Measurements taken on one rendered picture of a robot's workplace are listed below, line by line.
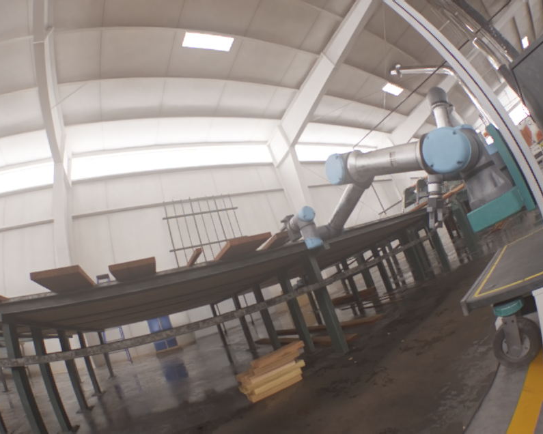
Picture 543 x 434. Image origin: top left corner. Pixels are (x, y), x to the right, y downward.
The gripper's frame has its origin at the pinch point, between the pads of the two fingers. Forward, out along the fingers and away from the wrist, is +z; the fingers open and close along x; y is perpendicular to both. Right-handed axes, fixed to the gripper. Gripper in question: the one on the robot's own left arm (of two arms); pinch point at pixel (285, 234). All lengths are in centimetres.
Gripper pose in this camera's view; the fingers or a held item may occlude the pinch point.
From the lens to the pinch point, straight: 146.3
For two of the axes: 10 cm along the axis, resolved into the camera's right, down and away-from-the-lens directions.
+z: -2.9, 3.8, 8.8
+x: 3.3, 9.0, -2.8
